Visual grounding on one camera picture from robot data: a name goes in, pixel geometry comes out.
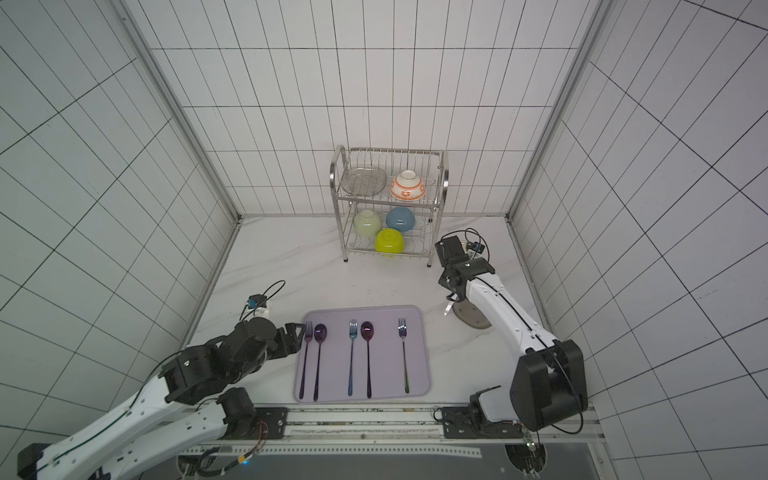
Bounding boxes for lavender rectangular placemat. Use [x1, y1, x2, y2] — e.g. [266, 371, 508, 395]
[294, 305, 431, 404]

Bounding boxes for pale green bowl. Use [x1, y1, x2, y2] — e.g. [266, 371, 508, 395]
[353, 209, 382, 238]

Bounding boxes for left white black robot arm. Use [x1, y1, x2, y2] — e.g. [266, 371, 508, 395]
[16, 317, 306, 479]

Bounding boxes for aluminium mounting rail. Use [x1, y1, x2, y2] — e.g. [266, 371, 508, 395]
[122, 401, 601, 460]

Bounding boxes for white orange patterned bowl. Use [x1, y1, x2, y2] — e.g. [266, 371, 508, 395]
[390, 169, 426, 201]

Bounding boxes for lime green bowl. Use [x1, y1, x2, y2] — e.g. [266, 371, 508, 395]
[374, 228, 405, 255]

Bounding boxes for grey plate on rack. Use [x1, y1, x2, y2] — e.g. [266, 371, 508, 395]
[341, 166, 388, 197]

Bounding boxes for blue bowl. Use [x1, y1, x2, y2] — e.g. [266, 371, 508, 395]
[385, 207, 416, 233]

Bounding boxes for green handled rainbow fork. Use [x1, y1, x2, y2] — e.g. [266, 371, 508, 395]
[398, 317, 410, 394]

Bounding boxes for dark purple long spoon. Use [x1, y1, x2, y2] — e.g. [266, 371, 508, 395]
[362, 321, 374, 399]

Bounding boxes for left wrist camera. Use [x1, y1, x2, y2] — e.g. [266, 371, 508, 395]
[246, 294, 268, 316]

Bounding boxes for purple fork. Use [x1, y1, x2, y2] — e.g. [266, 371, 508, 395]
[299, 321, 314, 399]

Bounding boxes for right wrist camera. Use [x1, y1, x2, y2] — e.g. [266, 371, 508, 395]
[467, 242, 486, 255]

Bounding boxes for grey glass plate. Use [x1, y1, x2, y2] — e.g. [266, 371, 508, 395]
[452, 300, 491, 330]

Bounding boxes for steel wire dish rack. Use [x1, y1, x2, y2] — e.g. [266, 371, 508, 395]
[329, 145, 449, 266]

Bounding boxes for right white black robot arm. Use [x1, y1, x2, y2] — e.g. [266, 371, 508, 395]
[435, 234, 588, 432]

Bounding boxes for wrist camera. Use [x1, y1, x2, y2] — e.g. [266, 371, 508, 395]
[467, 242, 486, 255]
[246, 294, 268, 316]

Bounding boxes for blue fork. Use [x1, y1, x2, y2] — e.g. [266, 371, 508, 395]
[347, 320, 359, 397]

